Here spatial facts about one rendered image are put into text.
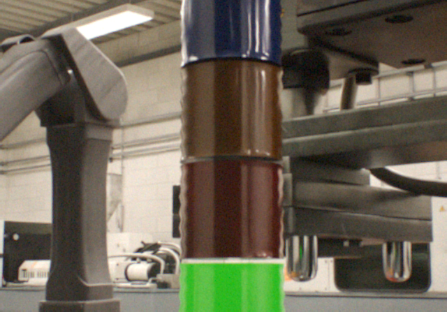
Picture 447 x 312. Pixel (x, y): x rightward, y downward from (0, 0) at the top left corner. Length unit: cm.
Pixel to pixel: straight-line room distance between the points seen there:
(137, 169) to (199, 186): 1048
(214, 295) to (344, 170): 32
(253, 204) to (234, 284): 3
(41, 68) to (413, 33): 47
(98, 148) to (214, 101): 67
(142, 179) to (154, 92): 110
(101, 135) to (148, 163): 967
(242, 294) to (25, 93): 62
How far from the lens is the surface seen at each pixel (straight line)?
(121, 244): 873
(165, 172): 1036
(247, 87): 30
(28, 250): 974
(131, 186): 1084
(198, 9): 31
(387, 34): 55
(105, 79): 95
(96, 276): 95
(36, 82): 90
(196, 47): 31
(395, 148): 52
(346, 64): 60
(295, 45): 56
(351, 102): 69
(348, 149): 53
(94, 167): 96
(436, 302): 570
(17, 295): 914
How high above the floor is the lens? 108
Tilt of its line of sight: 9 degrees up
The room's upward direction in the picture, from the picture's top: straight up
